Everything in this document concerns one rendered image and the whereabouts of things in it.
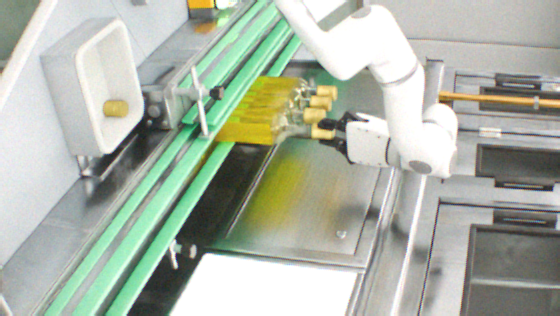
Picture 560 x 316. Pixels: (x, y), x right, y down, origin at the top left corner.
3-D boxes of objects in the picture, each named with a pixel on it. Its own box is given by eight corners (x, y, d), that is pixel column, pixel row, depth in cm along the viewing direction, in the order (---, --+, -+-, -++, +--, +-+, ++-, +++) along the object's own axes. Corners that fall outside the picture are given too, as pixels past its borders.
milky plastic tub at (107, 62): (71, 156, 117) (106, 159, 114) (39, 54, 104) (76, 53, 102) (113, 111, 130) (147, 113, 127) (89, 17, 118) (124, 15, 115)
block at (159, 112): (144, 130, 132) (172, 132, 130) (135, 92, 127) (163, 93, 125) (151, 121, 135) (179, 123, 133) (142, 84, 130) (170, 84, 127)
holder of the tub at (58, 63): (77, 176, 120) (108, 180, 117) (38, 55, 105) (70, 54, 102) (117, 131, 133) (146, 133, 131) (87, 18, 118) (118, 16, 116)
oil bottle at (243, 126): (197, 140, 143) (285, 146, 136) (192, 119, 140) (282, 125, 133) (206, 127, 147) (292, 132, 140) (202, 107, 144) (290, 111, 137)
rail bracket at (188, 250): (137, 267, 120) (195, 278, 116) (128, 242, 117) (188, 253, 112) (145, 254, 123) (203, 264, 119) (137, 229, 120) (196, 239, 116)
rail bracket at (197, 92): (174, 139, 131) (227, 143, 127) (158, 69, 122) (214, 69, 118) (180, 131, 133) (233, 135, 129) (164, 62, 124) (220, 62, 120)
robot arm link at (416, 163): (384, 53, 111) (431, 131, 122) (357, 103, 105) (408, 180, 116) (422, 49, 105) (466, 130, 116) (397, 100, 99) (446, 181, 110)
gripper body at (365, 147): (405, 159, 131) (359, 147, 136) (405, 118, 125) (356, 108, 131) (391, 178, 126) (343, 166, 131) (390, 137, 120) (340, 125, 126)
